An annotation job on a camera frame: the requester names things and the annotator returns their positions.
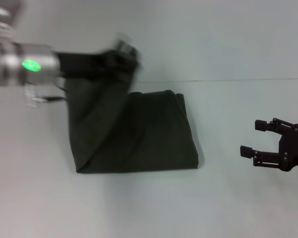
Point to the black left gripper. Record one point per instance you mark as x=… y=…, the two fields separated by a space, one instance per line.
x=87 y=64

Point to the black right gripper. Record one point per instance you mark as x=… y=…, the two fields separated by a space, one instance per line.
x=295 y=151

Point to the dark green t-shirt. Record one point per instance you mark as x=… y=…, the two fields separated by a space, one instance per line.
x=134 y=129

